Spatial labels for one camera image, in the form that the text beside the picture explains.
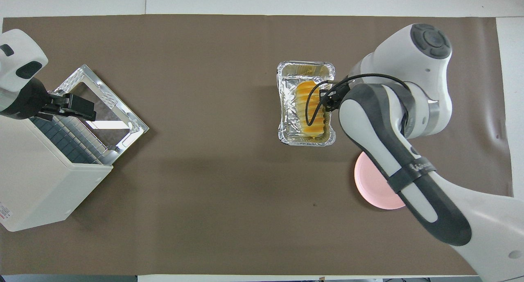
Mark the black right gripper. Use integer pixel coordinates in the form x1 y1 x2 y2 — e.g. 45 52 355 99
319 81 352 111

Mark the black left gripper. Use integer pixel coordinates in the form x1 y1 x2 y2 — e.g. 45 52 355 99
0 78 97 122

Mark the golden ridged bread loaf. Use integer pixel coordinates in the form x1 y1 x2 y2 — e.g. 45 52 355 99
296 81 331 139

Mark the aluminium foil baking tray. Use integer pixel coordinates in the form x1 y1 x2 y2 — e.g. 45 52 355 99
277 61 337 147

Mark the silver framed glass oven door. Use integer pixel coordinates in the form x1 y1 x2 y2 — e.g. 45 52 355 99
53 64 150 151

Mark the cream white toaster oven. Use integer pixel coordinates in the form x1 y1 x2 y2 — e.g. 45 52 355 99
0 110 114 232

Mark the red white oven sticker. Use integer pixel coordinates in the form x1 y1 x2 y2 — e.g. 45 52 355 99
0 202 13 228

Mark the pink round plate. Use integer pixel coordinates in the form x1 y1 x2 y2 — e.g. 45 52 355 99
354 151 407 210

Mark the brown table mat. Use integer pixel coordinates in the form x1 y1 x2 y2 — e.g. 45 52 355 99
0 14 522 275

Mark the metal wire oven rack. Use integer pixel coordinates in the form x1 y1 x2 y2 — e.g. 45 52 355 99
31 114 112 165

